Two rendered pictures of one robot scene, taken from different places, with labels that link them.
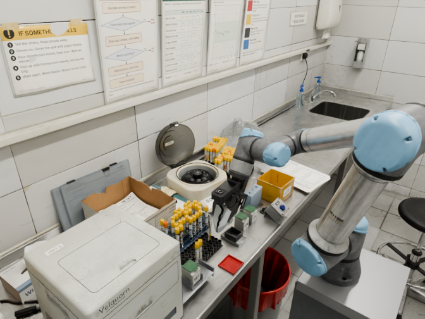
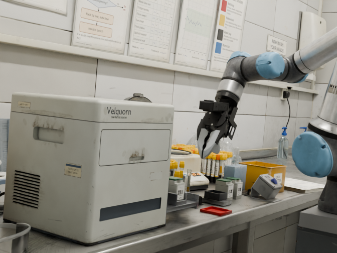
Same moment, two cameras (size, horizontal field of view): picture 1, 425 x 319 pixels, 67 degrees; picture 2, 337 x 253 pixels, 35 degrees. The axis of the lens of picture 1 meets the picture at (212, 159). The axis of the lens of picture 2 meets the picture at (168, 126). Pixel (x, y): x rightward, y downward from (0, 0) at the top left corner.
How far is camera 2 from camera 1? 0.87 m
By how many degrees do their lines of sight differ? 25
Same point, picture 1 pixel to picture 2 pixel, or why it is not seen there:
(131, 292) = (131, 119)
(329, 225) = (330, 101)
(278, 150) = (272, 54)
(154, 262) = (153, 105)
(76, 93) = (47, 21)
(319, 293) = (327, 220)
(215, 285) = (200, 218)
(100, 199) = not seen: hidden behind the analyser
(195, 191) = not seen: hidden behind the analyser
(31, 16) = not seen: outside the picture
